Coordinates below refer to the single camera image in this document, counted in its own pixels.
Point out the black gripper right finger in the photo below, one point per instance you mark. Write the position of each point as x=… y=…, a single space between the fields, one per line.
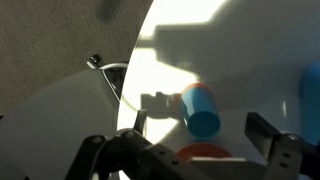
x=286 y=156

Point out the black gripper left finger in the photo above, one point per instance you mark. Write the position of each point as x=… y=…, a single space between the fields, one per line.
x=106 y=156

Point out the tall blue cup orange rim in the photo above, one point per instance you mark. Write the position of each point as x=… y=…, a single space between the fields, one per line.
x=200 y=110

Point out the orange toy saucer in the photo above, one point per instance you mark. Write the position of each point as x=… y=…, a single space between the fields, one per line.
x=203 y=150

